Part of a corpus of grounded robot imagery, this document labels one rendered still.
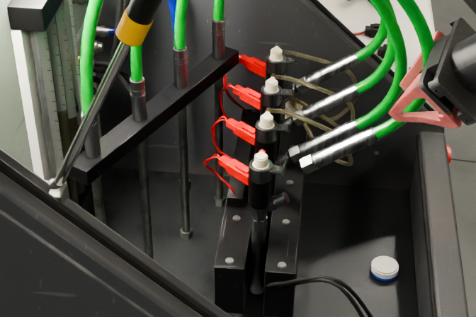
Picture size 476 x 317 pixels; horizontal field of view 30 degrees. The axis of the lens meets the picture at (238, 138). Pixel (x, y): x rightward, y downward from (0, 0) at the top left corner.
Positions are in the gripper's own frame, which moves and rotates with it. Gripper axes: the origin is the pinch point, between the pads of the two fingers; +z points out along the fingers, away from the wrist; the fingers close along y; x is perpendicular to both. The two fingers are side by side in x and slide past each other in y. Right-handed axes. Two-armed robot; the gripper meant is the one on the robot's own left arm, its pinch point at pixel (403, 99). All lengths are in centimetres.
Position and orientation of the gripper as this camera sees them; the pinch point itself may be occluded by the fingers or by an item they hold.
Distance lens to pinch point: 98.4
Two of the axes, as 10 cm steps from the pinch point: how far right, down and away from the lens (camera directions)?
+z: -5.9, 3.2, 7.4
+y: -3.7, 7.1, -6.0
